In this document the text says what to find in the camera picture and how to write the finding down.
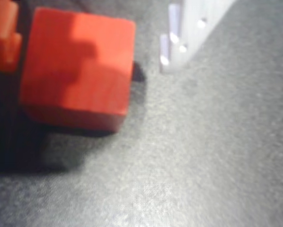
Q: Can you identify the dark grey felt mat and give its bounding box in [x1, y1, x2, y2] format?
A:
[0, 0, 283, 227]

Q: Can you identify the red cube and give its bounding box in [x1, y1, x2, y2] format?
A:
[19, 7, 137, 133]

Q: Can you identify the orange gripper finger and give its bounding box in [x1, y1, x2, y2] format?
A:
[0, 0, 23, 72]

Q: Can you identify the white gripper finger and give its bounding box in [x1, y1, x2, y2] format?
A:
[159, 0, 235, 73]

